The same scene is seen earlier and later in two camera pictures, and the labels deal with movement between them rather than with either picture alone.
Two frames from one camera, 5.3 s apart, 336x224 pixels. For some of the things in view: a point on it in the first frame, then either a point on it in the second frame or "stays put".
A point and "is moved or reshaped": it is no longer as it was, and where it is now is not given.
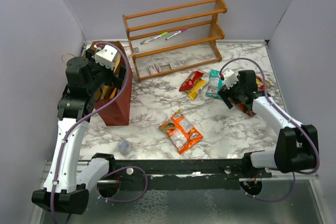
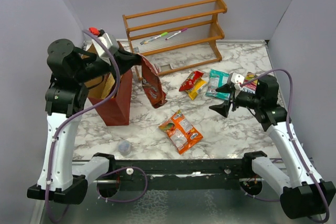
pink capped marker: [176, 33] stays put
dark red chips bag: [262, 84] is moved or reshaped
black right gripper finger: [224, 96] -> [222, 108]
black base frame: [182, 174] stays put
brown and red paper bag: [118, 114] stays put
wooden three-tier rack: [176, 38] stays put
